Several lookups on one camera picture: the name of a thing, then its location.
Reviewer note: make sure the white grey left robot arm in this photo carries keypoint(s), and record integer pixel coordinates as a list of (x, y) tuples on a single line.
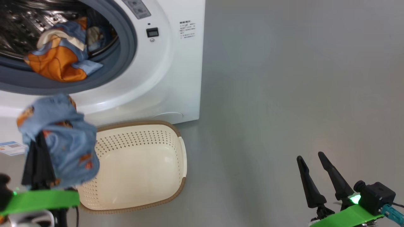
[(28, 221)]

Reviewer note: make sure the stainless steel washing machine drum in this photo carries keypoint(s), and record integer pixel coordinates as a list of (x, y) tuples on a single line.
[(19, 25)]

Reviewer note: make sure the grey icon sticker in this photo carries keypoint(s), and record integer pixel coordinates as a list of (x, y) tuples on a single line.
[(137, 8)]

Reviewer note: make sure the round white filter cover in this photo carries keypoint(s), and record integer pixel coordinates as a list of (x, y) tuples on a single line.
[(169, 116)]

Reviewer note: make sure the blue orange printed garment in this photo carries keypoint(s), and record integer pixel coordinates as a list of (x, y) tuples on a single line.
[(72, 142), (53, 63)]

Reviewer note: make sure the blue energy label sticker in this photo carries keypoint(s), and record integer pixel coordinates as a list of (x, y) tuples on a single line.
[(12, 148)]

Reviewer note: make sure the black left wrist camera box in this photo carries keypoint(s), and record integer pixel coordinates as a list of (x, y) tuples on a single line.
[(4, 189)]

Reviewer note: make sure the cream perforated laundry basket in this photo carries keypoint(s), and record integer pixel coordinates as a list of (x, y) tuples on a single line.
[(142, 170)]

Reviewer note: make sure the small printed text sticker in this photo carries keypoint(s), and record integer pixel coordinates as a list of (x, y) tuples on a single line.
[(187, 30)]

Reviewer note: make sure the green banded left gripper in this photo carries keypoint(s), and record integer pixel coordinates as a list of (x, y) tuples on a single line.
[(41, 200)]

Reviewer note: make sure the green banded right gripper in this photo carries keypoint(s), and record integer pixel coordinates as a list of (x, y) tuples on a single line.
[(347, 219)]

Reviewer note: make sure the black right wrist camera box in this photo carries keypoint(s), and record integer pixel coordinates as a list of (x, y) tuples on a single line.
[(377, 195)]

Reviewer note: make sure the white front-load washing machine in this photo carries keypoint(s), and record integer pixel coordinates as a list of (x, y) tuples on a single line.
[(176, 78)]

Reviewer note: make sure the teal right camera connector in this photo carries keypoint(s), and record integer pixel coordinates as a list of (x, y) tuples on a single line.
[(391, 213)]

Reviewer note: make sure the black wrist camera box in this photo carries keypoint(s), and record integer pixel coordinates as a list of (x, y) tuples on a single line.
[(4, 189), (377, 195)]

